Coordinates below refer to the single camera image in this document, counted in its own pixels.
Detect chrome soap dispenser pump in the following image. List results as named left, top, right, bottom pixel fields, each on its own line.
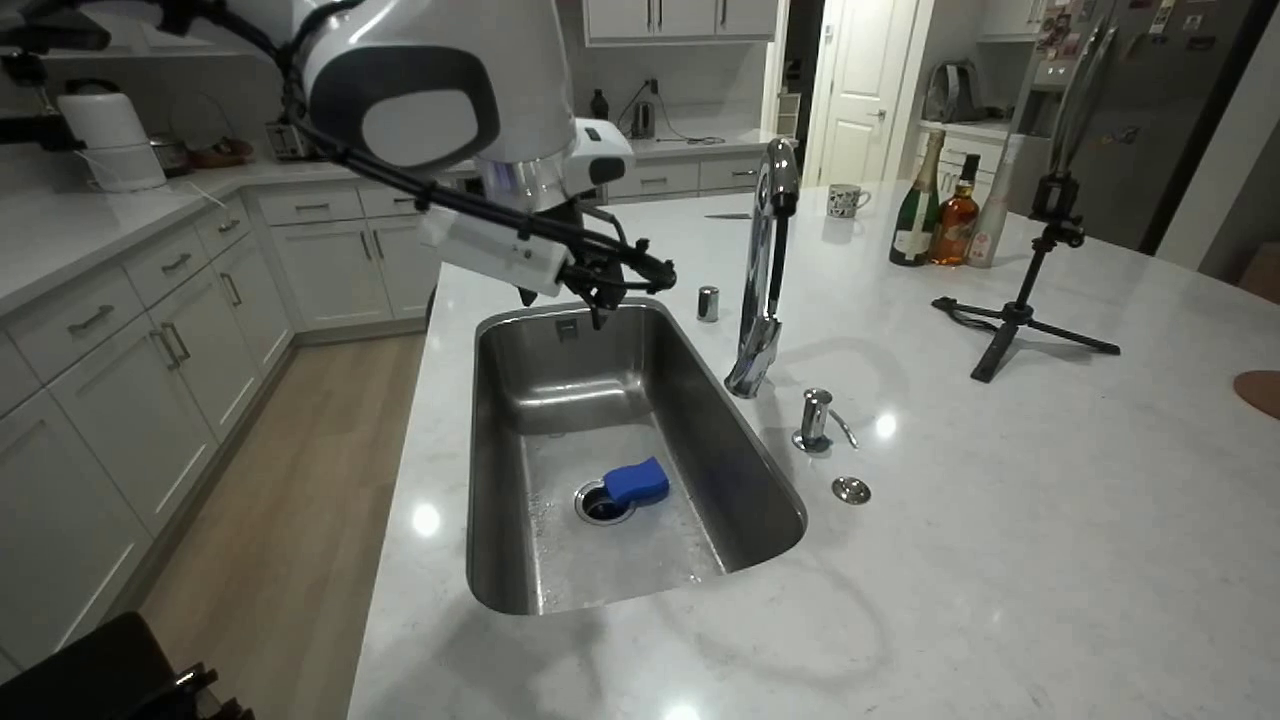
left=791, top=383, right=860, bottom=454

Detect patterned mug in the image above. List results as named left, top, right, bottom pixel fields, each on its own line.
left=825, top=181, right=871, bottom=225

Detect chrome gooseneck faucet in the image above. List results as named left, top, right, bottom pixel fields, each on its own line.
left=735, top=136, right=806, bottom=383

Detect green champagne bottle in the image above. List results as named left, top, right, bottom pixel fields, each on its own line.
left=889, top=126, right=950, bottom=273

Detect white interior door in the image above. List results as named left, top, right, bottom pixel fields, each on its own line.
left=806, top=0, right=927, bottom=190

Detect stainless steel sink basin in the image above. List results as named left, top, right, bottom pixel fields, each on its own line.
left=463, top=293, right=814, bottom=620

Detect blue sponge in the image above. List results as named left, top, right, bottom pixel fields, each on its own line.
left=602, top=452, right=676, bottom=512

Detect black camera tripod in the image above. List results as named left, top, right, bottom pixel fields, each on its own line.
left=932, top=15, right=1128, bottom=387

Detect dark refrigerator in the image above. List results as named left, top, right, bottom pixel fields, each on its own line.
left=1008, top=0, right=1263, bottom=256

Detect white small side cabinet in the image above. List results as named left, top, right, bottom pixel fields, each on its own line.
left=915, top=114, right=1025, bottom=206

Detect white paper towel roll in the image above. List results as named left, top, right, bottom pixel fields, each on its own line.
left=52, top=88, right=174, bottom=196

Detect white rear base cabinets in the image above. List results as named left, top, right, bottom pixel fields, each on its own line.
left=247, top=144, right=776, bottom=334

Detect brown round coaster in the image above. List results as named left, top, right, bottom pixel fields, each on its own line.
left=1232, top=367, right=1280, bottom=422

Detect background sink faucet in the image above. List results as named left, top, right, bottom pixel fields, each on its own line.
left=617, top=77, right=670, bottom=139

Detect metal kettle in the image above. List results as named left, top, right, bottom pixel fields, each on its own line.
left=927, top=55, right=978, bottom=124

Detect white upper wall cabinets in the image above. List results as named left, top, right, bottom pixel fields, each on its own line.
left=580, top=0, right=781, bottom=51

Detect white side base cabinets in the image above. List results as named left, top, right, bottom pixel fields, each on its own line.
left=0, top=177, right=300, bottom=674

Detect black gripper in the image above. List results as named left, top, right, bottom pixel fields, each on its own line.
left=553, top=218, right=679, bottom=331

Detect black robot stand base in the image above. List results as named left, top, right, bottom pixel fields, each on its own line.
left=0, top=606, right=255, bottom=720

